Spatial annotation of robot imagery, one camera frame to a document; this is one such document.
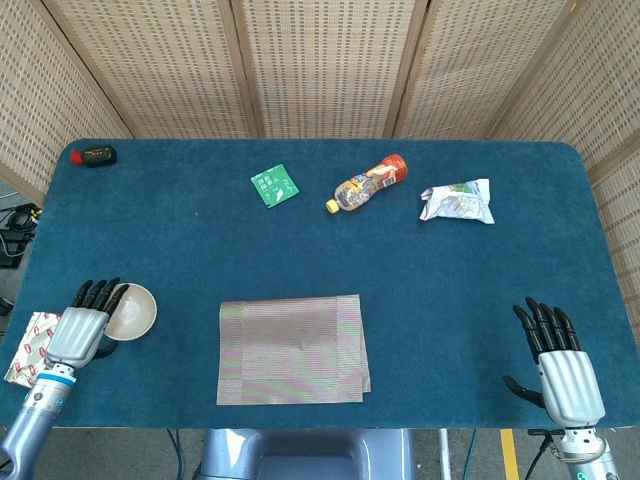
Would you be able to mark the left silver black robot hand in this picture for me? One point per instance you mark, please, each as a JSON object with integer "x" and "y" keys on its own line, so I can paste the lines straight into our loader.
{"x": 77, "y": 335}

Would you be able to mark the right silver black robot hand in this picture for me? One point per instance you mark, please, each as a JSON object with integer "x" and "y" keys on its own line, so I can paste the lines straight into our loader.
{"x": 567, "y": 385}

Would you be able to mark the white round bowl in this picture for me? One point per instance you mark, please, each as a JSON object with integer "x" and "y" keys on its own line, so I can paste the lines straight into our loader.
{"x": 135, "y": 312}

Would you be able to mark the grey woven placemat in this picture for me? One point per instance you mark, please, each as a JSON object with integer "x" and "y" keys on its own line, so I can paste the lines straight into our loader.
{"x": 290, "y": 350}

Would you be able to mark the red white snack packet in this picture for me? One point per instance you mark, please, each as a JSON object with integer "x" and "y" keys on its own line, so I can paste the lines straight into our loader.
{"x": 30, "y": 350}

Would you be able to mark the blue carpet table cover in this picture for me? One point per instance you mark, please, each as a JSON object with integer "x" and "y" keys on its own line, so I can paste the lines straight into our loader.
{"x": 200, "y": 250}

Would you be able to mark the black device with red tip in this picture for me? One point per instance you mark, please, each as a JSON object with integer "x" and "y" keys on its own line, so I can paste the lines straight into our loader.
{"x": 97, "y": 155}

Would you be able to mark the crumpled white snack bag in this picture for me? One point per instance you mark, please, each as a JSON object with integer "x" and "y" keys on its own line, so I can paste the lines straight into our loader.
{"x": 457, "y": 202}

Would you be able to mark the green sachet packet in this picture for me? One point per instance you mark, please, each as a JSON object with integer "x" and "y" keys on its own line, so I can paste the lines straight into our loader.
{"x": 274, "y": 186}

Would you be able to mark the blue-grey robot torso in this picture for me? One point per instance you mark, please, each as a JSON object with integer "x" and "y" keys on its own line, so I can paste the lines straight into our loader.
{"x": 310, "y": 457}

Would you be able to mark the clear bottle yellow cap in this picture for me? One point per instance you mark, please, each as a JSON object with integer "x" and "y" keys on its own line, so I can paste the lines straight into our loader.
{"x": 365, "y": 185}

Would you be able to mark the woven wooden folding screen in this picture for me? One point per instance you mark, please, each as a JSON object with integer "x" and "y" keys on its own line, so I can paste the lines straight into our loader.
{"x": 325, "y": 65}

